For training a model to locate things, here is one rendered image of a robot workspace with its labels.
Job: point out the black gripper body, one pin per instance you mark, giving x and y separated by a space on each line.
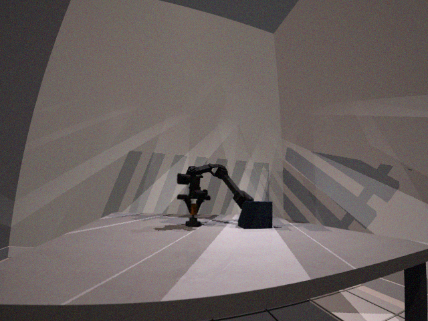
185 197

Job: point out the orange knob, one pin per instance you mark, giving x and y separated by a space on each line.
193 208

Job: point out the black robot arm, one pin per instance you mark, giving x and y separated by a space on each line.
193 176

